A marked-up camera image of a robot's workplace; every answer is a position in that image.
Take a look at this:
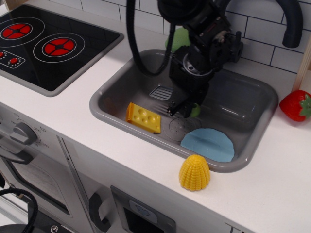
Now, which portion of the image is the light blue plate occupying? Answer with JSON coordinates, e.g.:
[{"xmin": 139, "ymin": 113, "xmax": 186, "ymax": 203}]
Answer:
[{"xmin": 180, "ymin": 128, "xmax": 235, "ymax": 163}]

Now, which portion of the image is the red toy strawberry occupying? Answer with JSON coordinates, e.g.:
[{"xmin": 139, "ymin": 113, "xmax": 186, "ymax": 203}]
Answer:
[{"xmin": 279, "ymin": 90, "xmax": 311, "ymax": 122}]

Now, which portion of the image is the yellow toy corn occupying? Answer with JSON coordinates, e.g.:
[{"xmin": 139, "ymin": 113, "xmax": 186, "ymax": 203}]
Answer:
[{"xmin": 179, "ymin": 154, "xmax": 210, "ymax": 191}]

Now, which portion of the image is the grey toy oven door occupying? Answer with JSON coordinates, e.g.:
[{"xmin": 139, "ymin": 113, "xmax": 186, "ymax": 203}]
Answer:
[{"xmin": 0, "ymin": 158, "xmax": 73, "ymax": 217}]

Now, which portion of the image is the grey oven knob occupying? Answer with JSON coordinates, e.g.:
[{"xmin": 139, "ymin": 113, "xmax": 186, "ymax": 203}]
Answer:
[{"xmin": 10, "ymin": 122, "xmax": 37, "ymax": 145}]

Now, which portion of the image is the green handled grey spatula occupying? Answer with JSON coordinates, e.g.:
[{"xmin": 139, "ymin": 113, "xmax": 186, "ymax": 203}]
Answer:
[{"xmin": 149, "ymin": 85, "xmax": 201, "ymax": 117}]

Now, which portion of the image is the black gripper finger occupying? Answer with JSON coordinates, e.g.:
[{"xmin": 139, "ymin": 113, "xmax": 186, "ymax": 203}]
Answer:
[
  {"xmin": 182, "ymin": 101, "xmax": 200, "ymax": 118},
  {"xmin": 166, "ymin": 96, "xmax": 190, "ymax": 117}
]

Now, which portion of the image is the grey oven door handle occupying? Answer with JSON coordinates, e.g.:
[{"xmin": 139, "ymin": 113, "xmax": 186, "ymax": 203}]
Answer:
[{"xmin": 0, "ymin": 144, "xmax": 34, "ymax": 165}]

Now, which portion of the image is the grey dishwasher panel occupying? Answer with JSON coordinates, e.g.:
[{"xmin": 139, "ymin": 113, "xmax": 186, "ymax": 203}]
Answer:
[{"xmin": 110, "ymin": 186, "xmax": 176, "ymax": 233}]

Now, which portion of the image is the yellow toy cheese wedge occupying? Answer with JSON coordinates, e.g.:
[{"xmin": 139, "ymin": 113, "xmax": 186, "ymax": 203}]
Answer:
[{"xmin": 125, "ymin": 102, "xmax": 161, "ymax": 133}]

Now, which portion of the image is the grey plastic sink basin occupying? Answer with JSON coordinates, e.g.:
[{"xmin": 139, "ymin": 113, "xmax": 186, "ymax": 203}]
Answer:
[{"xmin": 89, "ymin": 60, "xmax": 278, "ymax": 173}]

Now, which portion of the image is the black braided cable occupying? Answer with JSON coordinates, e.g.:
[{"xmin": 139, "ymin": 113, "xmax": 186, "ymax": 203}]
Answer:
[{"xmin": 0, "ymin": 0, "xmax": 177, "ymax": 233}]

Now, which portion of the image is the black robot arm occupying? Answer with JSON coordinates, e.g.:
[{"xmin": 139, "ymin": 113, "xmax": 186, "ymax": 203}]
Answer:
[{"xmin": 158, "ymin": 0, "xmax": 243, "ymax": 118}]

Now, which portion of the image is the black toy stovetop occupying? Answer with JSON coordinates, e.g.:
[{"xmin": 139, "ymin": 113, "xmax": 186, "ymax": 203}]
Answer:
[{"xmin": 0, "ymin": 4, "xmax": 124, "ymax": 97}]

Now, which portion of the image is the black toy faucet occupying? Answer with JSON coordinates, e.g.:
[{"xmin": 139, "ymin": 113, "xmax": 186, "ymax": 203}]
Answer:
[{"xmin": 211, "ymin": 0, "xmax": 304, "ymax": 67}]

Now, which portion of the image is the dark grey cabinet handle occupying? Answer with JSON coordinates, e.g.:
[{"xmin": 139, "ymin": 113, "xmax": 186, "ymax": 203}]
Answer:
[{"xmin": 88, "ymin": 193, "xmax": 111, "ymax": 233}]

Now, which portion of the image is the green toy lime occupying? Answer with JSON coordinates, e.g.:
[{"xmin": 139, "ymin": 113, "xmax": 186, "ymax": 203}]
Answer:
[{"xmin": 171, "ymin": 27, "xmax": 190, "ymax": 52}]

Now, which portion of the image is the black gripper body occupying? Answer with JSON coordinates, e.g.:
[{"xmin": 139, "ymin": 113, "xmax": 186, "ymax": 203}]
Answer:
[{"xmin": 169, "ymin": 46, "xmax": 214, "ymax": 107}]

